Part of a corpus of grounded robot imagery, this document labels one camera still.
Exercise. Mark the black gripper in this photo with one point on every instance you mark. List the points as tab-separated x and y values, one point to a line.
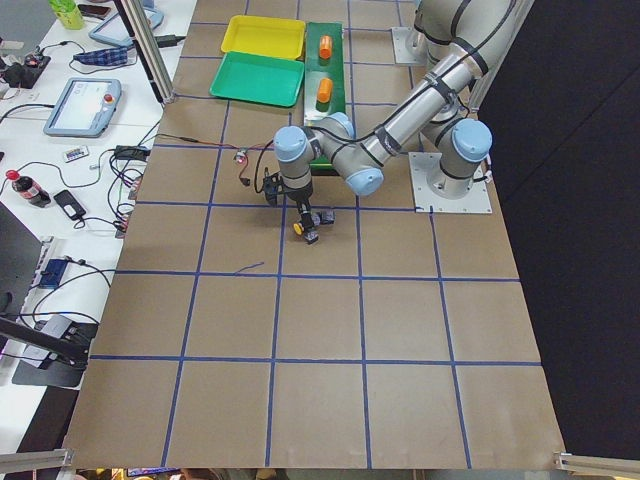
303	196

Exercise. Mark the green push button switch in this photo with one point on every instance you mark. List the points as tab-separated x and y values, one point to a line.
327	217

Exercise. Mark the plain orange cylinder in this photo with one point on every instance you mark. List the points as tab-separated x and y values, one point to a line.
324	90

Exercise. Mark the orange cylinder marked 4680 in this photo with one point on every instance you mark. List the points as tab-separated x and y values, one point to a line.
325	47

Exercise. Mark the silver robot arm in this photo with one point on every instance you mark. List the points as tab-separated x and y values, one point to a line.
464	41

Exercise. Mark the small motor controller board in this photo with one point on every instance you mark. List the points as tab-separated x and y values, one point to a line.
241	156

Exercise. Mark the green plastic tray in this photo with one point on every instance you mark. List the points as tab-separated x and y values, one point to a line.
258	79

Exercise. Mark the green conveyor belt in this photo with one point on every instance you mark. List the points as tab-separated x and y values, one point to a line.
316	69

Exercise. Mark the yellow plastic tray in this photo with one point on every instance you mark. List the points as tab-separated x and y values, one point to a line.
266	36

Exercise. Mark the black power adapter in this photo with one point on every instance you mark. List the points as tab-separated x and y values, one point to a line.
168	40

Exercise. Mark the black smartphone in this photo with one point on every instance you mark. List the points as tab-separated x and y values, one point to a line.
70	205

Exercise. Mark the teach pendant near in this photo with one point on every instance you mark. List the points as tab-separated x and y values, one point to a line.
84	108

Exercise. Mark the blue plaid cloth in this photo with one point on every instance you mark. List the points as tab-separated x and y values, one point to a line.
109	57

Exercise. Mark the cola bottle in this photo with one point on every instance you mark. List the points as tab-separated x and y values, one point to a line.
28	189

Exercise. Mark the green bottle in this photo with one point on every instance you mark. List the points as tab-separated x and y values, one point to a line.
68	14

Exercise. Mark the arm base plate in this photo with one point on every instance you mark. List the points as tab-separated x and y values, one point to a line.
410	46
435	192

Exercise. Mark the aluminium frame post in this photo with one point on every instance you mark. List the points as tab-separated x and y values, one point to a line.
138	27

